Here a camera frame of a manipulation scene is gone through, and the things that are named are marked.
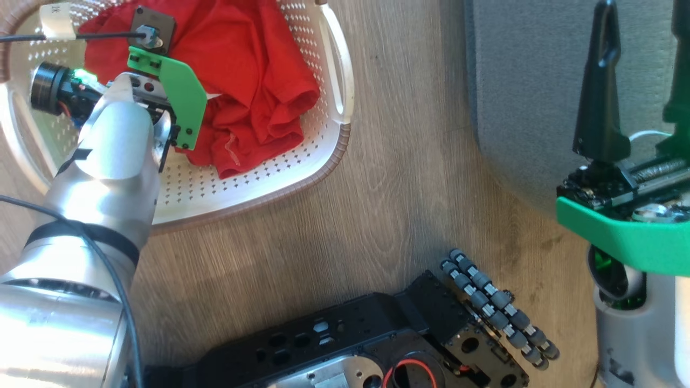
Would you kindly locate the white perforated laundry basket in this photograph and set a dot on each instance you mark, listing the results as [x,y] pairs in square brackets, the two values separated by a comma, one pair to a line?
[215,188]

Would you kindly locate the grey fabric sofa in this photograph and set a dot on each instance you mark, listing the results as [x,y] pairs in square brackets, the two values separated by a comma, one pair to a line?
[528,81]

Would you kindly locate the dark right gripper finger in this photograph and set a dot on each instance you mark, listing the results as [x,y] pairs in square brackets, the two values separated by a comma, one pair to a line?
[682,54]

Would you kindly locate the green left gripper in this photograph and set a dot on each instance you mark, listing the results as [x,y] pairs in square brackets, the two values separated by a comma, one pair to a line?
[183,97]

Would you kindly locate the red garment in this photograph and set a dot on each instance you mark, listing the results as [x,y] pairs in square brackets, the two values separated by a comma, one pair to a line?
[253,64]

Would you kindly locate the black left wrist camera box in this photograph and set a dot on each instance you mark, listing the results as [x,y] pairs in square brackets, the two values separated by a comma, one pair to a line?
[161,24]

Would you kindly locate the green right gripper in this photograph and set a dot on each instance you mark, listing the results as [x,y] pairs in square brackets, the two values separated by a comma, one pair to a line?
[620,237]

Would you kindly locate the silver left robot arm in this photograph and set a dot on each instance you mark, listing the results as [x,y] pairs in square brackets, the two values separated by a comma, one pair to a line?
[108,161]

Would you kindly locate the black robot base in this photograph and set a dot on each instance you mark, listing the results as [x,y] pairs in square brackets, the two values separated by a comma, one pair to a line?
[323,339]

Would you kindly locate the white tape tag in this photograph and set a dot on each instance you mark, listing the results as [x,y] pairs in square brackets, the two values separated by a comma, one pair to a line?
[56,21]

